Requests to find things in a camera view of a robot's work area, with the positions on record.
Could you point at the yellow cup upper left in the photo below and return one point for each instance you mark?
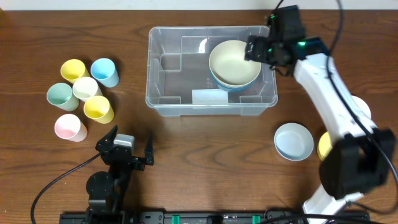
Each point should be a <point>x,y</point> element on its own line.
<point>73,69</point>

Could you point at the yellow cup lower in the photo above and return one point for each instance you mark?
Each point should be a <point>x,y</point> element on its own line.
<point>99,109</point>

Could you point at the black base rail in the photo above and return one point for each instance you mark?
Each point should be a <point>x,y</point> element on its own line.
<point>174,218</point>

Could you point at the light blue cup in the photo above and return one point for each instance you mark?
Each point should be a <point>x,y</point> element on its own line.
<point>104,71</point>

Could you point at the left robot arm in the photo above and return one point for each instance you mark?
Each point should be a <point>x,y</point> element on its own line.
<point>106,189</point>

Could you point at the yellow cup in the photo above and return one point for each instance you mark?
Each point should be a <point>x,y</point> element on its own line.
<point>99,109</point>
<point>73,69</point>

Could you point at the mint green cup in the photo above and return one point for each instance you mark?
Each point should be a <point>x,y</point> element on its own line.
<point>61,96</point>

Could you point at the white small bowl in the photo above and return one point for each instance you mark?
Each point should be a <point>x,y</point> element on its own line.
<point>363,106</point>

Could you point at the beige large bowl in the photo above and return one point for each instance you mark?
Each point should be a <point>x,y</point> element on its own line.
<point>227,63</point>

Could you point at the white label in container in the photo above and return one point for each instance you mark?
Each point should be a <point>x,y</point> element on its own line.
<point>209,97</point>

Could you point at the yellow small bowl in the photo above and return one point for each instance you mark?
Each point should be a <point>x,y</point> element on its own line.
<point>324,146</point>

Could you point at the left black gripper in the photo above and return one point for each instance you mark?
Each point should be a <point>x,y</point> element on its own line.
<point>125,158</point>

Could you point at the white cup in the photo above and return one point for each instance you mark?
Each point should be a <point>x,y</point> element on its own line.
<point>85,88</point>

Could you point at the light grey small bowl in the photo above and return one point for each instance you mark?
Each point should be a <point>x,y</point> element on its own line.
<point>293,142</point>

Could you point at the clear plastic storage container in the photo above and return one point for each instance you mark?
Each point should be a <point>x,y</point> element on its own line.
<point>178,63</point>

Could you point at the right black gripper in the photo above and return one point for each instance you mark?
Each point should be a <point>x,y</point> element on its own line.
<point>259,51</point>

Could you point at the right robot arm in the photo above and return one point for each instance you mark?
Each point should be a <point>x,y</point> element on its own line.
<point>361,155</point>

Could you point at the pink cup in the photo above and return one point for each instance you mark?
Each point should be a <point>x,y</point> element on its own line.
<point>69,127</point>

